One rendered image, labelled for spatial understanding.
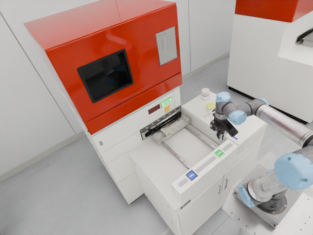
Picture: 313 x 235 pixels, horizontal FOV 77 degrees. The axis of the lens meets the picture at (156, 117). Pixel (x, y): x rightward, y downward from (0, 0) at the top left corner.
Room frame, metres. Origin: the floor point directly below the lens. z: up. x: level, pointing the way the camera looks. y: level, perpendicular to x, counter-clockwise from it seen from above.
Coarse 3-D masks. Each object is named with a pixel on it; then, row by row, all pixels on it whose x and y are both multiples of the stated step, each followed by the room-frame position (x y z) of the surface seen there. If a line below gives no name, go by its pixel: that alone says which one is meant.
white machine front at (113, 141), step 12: (168, 96) 1.32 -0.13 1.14; (144, 108) 1.21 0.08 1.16; (180, 108) 1.38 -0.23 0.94; (120, 120) 1.11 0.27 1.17; (132, 120) 1.15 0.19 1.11; (144, 120) 1.19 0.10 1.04; (96, 132) 1.01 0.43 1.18; (108, 132) 1.05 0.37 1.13; (120, 132) 1.09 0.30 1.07; (132, 132) 1.13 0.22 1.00; (96, 144) 1.00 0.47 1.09; (108, 144) 1.03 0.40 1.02; (120, 144) 1.07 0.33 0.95; (132, 144) 1.12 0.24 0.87; (108, 156) 1.01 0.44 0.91; (120, 156) 1.05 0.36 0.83
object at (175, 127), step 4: (180, 120) 1.28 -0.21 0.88; (184, 120) 1.27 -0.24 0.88; (172, 124) 1.25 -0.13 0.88; (176, 124) 1.24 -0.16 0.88; (180, 124) 1.23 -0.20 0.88; (184, 124) 1.22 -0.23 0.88; (168, 128) 1.21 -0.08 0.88; (172, 128) 1.20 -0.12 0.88; (176, 128) 1.19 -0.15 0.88; (180, 128) 1.19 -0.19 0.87; (160, 132) 1.18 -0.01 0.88; (172, 132) 1.15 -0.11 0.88; (164, 136) 1.13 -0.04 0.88; (168, 136) 1.13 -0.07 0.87; (156, 140) 1.10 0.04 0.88
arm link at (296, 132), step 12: (252, 108) 0.70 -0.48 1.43; (264, 108) 0.66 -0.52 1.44; (264, 120) 0.62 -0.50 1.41; (276, 120) 0.57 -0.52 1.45; (288, 120) 0.54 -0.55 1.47; (288, 132) 0.50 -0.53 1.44; (300, 132) 0.47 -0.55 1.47; (312, 132) 0.45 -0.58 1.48; (300, 144) 0.44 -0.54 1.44; (312, 144) 0.39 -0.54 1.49
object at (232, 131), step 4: (228, 120) 0.79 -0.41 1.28; (224, 124) 0.77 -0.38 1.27; (228, 124) 0.76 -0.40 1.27; (224, 128) 0.76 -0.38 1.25; (228, 128) 0.74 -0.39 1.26; (232, 128) 0.74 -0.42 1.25; (228, 132) 0.73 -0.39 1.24; (232, 132) 0.72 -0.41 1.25; (236, 132) 0.72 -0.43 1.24; (232, 136) 0.71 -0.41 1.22
